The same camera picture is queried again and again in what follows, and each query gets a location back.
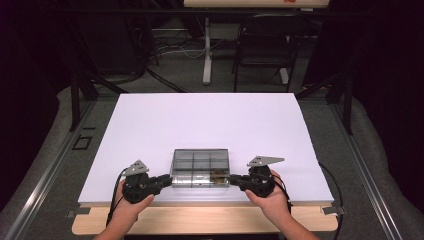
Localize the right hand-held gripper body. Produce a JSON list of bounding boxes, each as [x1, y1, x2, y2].
[[244, 155, 285, 198]]

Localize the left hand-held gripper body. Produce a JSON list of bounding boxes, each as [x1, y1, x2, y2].
[[121, 159, 163, 205]]

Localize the brown chain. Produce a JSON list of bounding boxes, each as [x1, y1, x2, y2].
[[210, 169, 229, 184]]

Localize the clear plastic compartment box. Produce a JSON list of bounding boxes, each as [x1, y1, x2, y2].
[[170, 148, 231, 188]]

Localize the person's left hand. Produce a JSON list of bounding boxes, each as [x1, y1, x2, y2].
[[114, 181, 156, 222]]

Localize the person's right hand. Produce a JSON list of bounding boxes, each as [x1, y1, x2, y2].
[[245, 169, 292, 224]]

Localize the white board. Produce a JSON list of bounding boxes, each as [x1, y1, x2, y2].
[[78, 92, 335, 205]]

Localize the black metal stand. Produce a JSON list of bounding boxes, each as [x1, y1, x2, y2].
[[294, 71, 354, 136], [68, 71, 128, 133]]

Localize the tall white table leg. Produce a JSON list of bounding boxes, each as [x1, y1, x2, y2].
[[202, 17, 213, 86]]

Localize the black folding chair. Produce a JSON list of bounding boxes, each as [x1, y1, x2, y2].
[[232, 13, 309, 93]]

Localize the black horizontal bar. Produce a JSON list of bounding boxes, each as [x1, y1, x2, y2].
[[49, 8, 368, 18]]

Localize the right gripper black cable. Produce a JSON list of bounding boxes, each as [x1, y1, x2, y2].
[[273, 174, 294, 215]]

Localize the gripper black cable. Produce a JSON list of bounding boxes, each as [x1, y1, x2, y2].
[[273, 174, 294, 215], [105, 168, 130, 228]]

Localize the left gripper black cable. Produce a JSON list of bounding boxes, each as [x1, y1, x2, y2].
[[105, 168, 130, 228]]

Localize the long black cable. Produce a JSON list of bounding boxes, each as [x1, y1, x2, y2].
[[318, 161, 345, 240]]

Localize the aluminium rail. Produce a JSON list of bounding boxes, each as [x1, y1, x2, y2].
[[3, 99, 98, 240], [329, 103, 404, 240]]

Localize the thick black floor cable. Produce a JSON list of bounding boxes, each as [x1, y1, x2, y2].
[[146, 68, 192, 94]]

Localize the white floor cable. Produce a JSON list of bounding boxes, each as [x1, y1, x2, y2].
[[156, 39, 225, 60]]

